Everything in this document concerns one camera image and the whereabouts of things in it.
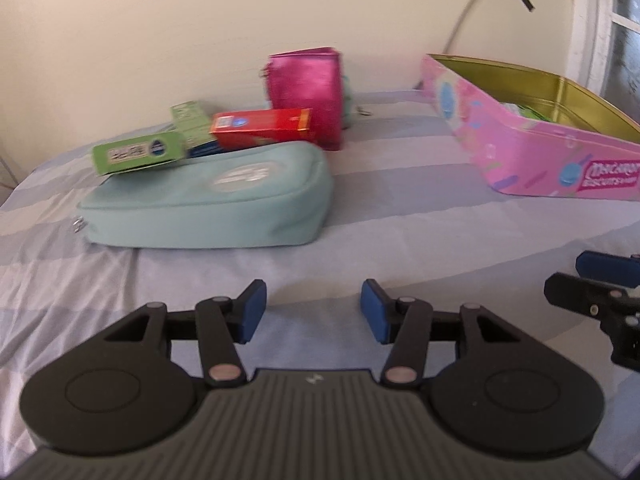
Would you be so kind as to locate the teal plush toy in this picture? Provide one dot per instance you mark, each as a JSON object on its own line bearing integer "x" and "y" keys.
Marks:
{"x": 348, "y": 105}

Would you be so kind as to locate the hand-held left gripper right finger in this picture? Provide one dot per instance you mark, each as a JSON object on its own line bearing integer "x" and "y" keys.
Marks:
{"x": 375, "y": 315}

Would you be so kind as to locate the light green box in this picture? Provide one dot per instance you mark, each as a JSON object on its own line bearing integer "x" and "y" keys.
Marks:
{"x": 192, "y": 122}

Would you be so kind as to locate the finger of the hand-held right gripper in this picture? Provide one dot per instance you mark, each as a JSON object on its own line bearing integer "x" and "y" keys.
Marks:
{"x": 607, "y": 263}
{"x": 575, "y": 292}

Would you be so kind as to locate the green packet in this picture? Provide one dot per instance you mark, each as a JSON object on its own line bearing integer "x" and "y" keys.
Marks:
{"x": 525, "y": 111}

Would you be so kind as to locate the magenta glitter pouch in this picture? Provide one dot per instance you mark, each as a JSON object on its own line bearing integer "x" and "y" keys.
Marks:
{"x": 305, "y": 82}

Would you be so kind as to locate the teal zipper pouch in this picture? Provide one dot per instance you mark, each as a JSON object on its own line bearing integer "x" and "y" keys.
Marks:
{"x": 210, "y": 210}

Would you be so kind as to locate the red box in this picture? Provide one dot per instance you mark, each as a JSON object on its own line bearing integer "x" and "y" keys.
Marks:
{"x": 260, "y": 127}

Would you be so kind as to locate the white window frame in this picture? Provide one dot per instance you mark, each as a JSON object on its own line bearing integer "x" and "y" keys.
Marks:
{"x": 590, "y": 20}

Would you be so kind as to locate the green barcode box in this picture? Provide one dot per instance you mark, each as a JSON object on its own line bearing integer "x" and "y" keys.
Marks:
{"x": 135, "y": 152}

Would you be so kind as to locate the pink biscuit tin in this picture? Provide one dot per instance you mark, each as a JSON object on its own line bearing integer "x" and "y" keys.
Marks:
{"x": 525, "y": 155}

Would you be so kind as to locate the patterned window glass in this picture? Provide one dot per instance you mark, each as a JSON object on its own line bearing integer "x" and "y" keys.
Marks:
{"x": 627, "y": 60}

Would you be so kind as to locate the striped bed sheet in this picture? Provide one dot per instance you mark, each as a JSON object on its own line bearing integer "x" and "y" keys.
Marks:
{"x": 400, "y": 240}

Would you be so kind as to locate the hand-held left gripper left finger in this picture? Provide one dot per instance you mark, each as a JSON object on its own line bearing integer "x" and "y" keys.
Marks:
{"x": 252, "y": 310}

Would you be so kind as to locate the dark blue box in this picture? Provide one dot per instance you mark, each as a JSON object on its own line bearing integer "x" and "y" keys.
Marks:
{"x": 205, "y": 150}

